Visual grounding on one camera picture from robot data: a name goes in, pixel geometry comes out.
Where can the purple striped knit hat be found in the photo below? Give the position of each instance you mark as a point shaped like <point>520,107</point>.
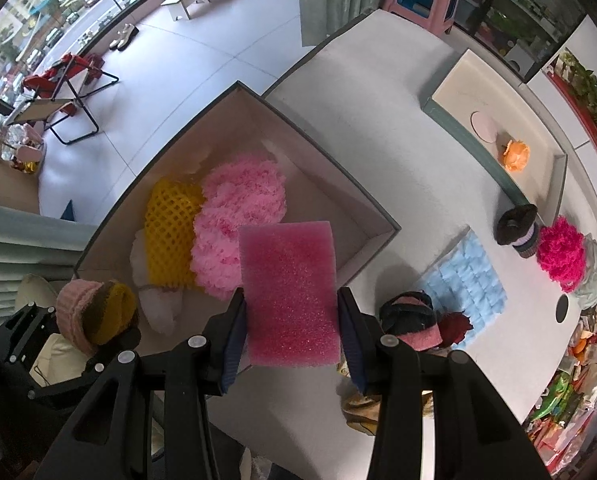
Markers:
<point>515,227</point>

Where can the round pale pink pad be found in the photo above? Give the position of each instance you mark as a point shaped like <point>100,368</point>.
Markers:
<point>483,125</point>

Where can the glass display cabinet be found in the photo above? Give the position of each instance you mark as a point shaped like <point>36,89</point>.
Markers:
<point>518,5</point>

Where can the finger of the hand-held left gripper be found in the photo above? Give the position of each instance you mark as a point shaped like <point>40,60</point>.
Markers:
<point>26,325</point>
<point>63,385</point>

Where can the pile of snack packets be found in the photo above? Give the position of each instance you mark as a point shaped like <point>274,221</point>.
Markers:
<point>573,400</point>

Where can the green potted plant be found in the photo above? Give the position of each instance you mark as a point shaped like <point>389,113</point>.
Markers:
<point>588,85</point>

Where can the plain pink sponge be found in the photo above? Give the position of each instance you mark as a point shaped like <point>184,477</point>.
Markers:
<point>288,295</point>

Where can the pale green curtain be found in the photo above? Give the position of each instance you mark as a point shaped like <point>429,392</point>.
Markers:
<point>348,0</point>
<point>28,245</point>

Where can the small white stool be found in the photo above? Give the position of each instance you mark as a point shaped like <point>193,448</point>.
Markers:
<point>183,0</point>

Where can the light pink fluffy ball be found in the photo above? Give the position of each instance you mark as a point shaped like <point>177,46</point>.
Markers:
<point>238,195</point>

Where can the orange foam flower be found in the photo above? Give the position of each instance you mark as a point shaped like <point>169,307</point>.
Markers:
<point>515,155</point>

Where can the red shelf cloth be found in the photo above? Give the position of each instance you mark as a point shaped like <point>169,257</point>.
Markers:
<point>590,135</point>

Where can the magenta fluffy ball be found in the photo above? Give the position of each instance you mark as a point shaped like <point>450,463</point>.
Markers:
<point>560,255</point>

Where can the yellow foam net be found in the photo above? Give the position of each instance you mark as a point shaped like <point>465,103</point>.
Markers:
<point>171,230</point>

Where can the deep grey cardboard box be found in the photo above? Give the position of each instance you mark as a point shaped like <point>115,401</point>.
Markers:
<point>318,160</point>

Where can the cream sofa cushion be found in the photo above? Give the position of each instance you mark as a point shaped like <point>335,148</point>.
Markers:
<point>61,362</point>

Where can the light blue chenille mat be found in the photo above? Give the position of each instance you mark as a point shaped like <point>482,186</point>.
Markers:
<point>468,275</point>

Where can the tan cloth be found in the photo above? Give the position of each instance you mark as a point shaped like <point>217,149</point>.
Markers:
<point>358,410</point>

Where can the pale slipper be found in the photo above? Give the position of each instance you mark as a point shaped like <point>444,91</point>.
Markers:
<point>130,36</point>
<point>118,39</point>

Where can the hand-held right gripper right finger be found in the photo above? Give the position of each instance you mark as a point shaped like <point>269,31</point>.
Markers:
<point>353,345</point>

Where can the black table grommet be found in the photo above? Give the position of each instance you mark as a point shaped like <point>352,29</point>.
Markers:
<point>568,309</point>

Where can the shallow grey tray box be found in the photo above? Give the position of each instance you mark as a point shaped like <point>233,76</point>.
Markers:
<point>473,85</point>

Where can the dark red fabric flower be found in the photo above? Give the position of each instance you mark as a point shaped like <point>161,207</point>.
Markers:
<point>453,327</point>

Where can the pale green bath loofah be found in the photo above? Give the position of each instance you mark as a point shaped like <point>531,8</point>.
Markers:
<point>595,275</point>

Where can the small grey stool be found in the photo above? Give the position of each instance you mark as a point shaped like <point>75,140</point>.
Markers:
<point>517,57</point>

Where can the small blue triangular item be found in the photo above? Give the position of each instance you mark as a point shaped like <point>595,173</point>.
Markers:
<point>69,211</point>

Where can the black and pink knit hat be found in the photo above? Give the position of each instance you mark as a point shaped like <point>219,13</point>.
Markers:
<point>408,320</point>

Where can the white foam net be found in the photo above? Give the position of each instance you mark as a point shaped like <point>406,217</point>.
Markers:
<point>161,310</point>

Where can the pink and mustard knit hat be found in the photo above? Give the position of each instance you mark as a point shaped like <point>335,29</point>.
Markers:
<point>86,310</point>

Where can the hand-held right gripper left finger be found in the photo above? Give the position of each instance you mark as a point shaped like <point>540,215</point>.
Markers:
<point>236,345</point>

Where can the red folding chair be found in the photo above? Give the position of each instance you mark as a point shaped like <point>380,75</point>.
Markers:
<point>53,72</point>

